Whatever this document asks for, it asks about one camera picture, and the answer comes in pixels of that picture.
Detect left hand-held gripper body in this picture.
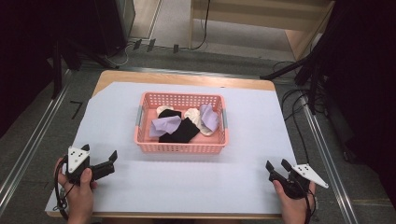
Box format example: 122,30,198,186
64,146,116,185

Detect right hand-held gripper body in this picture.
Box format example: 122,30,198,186
268,163,330,201

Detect person's right hand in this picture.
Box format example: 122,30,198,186
272,179,318,224

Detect person's left hand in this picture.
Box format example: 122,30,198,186
54,157,98,224

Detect flat purple sock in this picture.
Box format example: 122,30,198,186
148,115,182,139

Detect small white sock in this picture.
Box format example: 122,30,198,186
155,105,175,116

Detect small black sock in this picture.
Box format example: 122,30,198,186
157,108,182,119

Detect pink plastic basket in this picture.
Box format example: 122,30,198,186
134,91,231,155

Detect large black sock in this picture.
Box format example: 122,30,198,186
158,117,201,145

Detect crumpled purple sock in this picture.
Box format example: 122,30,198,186
198,104,220,133

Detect pale blue table sheet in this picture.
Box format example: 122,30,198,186
44,80,297,217

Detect black stand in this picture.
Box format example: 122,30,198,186
259,46,331,117
49,34,120,101

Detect large white sock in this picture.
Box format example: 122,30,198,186
183,107,215,137

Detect black curtain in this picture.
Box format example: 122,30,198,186
0,0,135,139
307,0,396,208

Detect metal floor rail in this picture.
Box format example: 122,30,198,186
78,63,263,80
0,68,73,217
299,91,360,224

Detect right hand-held gripper cable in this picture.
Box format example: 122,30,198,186
304,183,318,224

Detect hand-held gripper cable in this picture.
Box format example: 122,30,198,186
53,155,70,220
304,183,318,224

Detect left hand-held gripper cable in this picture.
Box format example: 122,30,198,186
53,155,70,220

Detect black floor cables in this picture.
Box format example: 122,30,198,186
272,60,328,164

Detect white floor cable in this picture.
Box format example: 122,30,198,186
104,41,136,69

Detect wooden shelf frame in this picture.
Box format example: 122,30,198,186
189,0,336,62

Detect hanging black cable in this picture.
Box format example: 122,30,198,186
190,0,212,51

